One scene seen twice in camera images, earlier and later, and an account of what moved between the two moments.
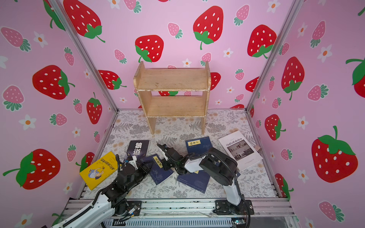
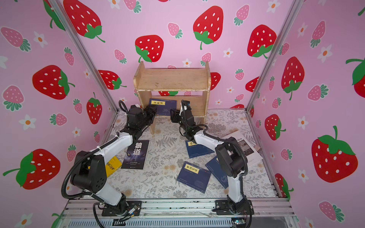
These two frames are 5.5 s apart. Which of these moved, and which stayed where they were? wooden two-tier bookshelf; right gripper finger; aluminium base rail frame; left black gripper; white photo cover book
Moved: right gripper finger; left black gripper
Stayed: aluminium base rail frame; wooden two-tier bookshelf; white photo cover book
